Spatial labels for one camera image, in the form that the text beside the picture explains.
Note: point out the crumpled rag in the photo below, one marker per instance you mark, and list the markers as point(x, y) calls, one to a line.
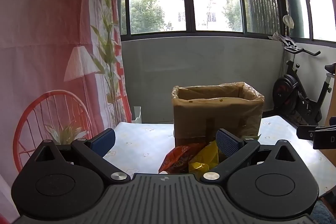
point(276, 36)

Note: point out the white plastic bin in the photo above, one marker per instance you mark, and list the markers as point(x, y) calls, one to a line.
point(137, 115)

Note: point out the black exercise bike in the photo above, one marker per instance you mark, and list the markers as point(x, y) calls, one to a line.
point(302, 103)

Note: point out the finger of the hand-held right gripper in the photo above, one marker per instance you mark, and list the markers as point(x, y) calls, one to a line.
point(325, 140)
point(305, 132)

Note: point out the cardboard box with plastic liner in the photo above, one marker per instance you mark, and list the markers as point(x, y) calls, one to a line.
point(218, 119)

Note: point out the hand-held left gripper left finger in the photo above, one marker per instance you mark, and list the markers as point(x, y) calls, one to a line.
point(105, 141)

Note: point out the white mop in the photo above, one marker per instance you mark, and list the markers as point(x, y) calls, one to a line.
point(288, 21)

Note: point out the blue grey cloth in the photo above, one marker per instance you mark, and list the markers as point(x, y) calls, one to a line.
point(325, 213)

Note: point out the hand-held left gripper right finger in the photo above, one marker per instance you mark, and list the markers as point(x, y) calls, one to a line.
point(227, 145)

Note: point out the dark perforated window screen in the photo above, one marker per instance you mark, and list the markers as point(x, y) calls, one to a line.
point(262, 8)

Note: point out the orange red snack packet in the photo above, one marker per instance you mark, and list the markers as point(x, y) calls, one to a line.
point(178, 158)

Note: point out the white patterned tablecloth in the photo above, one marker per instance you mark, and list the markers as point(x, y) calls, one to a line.
point(147, 140)

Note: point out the yellow snack packet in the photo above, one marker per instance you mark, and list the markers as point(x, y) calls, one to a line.
point(204, 159)

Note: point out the printed red and white curtain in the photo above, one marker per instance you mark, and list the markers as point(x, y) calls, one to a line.
point(47, 43)

